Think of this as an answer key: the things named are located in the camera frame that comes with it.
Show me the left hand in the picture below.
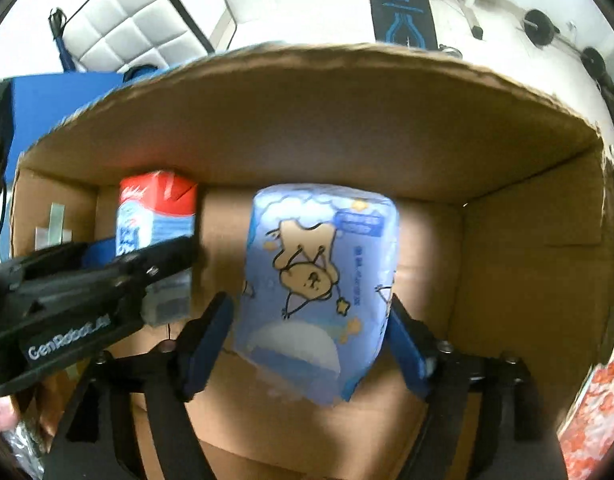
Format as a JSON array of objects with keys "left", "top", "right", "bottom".
[{"left": 0, "top": 396, "right": 20, "bottom": 434}]

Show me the cardboard box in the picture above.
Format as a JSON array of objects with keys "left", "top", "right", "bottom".
[{"left": 11, "top": 44, "right": 614, "bottom": 479}]

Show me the orange white patterned cushion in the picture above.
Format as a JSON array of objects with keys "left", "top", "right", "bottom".
[{"left": 558, "top": 362, "right": 614, "bottom": 479}]

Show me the floor dumbbell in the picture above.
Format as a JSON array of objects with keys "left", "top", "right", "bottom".
[{"left": 522, "top": 9, "right": 613, "bottom": 88}]

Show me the blue cartoon tissue pack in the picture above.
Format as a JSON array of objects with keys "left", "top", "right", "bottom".
[{"left": 233, "top": 183, "right": 399, "bottom": 405}]

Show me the left white quilted chair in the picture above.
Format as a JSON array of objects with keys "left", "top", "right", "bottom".
[{"left": 48, "top": 0, "right": 215, "bottom": 74}]

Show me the blue foam mat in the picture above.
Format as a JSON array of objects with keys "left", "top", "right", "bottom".
[{"left": 0, "top": 72, "right": 123, "bottom": 263}]

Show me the black blue weight bench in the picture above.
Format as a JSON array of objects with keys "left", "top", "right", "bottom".
[{"left": 370, "top": 0, "right": 438, "bottom": 51}]

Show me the milk carton red top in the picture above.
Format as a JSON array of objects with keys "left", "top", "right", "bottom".
[{"left": 115, "top": 170, "right": 197, "bottom": 327}]

